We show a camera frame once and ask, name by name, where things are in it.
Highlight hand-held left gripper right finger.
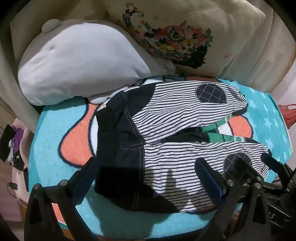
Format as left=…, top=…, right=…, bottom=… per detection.
left=195, top=158, right=271, bottom=241

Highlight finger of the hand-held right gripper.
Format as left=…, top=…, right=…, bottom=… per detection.
left=235, top=159, right=264, bottom=185
left=261, top=154, right=292, bottom=176

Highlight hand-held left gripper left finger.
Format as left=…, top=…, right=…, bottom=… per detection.
left=26, top=157, right=100, bottom=241

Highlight striped navy white pants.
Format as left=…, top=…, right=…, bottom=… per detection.
left=95, top=81, right=273, bottom=214

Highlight red cloth item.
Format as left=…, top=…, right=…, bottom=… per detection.
left=277, top=104, right=296, bottom=127

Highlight teal cartoon printed blanket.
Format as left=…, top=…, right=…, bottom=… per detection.
left=29, top=75, right=292, bottom=241

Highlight purple cloth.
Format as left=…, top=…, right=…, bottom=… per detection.
left=10, top=125, right=25, bottom=150

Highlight black flat object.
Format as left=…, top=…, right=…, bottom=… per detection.
left=0, top=125, right=17, bottom=163

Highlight beige sofa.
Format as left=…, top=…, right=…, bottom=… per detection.
left=0, top=0, right=296, bottom=133

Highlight grey white plush pillow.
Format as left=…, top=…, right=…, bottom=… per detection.
left=18, top=19, right=177, bottom=106

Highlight beige floral printed cushion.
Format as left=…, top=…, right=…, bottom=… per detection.
left=102, top=0, right=267, bottom=78

